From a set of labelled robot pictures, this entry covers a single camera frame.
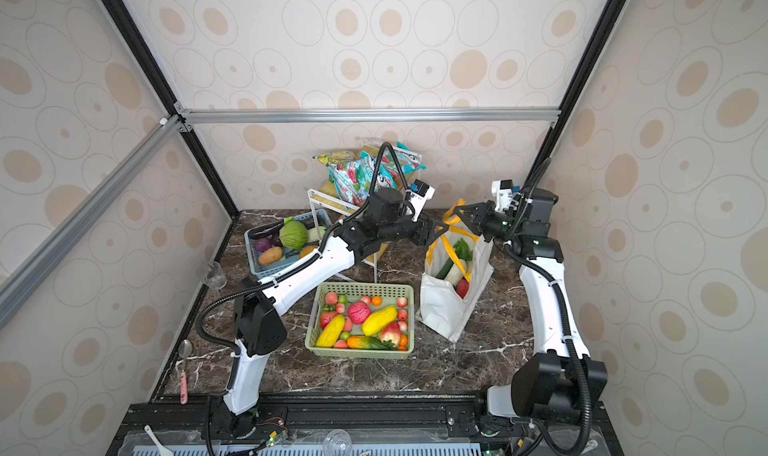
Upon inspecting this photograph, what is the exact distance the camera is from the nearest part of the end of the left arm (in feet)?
1.99

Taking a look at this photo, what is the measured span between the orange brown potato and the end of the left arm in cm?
48

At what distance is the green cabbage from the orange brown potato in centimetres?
4
